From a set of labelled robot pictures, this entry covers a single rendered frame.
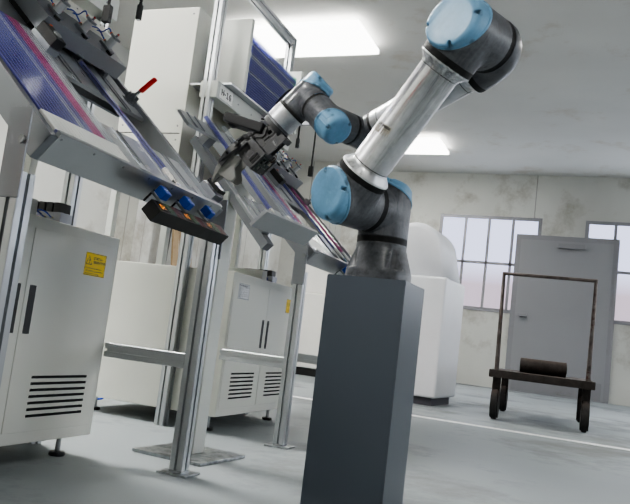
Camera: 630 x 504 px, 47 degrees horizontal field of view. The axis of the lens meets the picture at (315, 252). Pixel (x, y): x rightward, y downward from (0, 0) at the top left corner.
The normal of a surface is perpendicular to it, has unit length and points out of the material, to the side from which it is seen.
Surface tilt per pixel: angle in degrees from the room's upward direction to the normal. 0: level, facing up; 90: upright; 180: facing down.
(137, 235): 90
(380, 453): 90
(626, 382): 90
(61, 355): 90
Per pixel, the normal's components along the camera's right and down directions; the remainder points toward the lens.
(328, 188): -0.76, -0.07
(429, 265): -0.43, -0.15
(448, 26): -0.61, -0.26
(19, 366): 0.93, 0.07
